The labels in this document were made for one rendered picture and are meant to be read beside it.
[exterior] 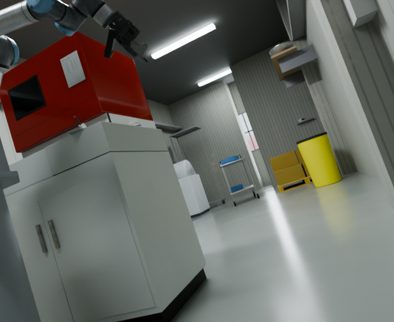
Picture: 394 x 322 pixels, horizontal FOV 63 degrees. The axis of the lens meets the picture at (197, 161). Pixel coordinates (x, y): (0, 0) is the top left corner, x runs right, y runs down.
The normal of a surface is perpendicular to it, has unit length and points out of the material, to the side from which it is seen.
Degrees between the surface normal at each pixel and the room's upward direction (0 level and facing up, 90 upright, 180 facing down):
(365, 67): 90
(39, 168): 90
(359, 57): 90
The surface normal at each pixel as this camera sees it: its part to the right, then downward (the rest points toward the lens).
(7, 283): 0.56, -0.26
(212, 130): -0.33, 0.03
